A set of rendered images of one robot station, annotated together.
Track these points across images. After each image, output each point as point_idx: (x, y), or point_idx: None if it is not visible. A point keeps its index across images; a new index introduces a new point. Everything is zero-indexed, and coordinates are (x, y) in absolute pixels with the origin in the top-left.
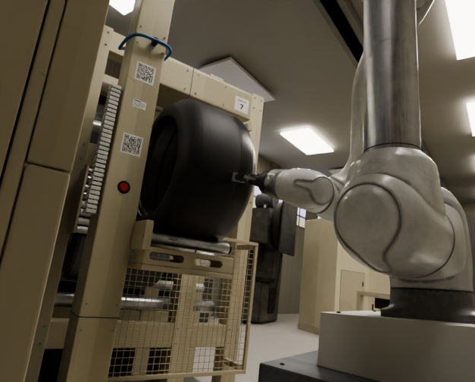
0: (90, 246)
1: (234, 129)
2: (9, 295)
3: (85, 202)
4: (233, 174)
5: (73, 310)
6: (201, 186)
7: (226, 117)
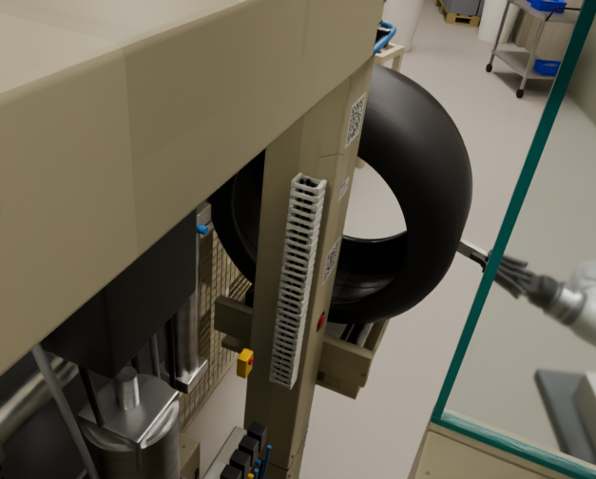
0: (285, 407)
1: (465, 166)
2: None
3: (274, 371)
4: (461, 245)
5: (258, 455)
6: (434, 288)
7: (452, 143)
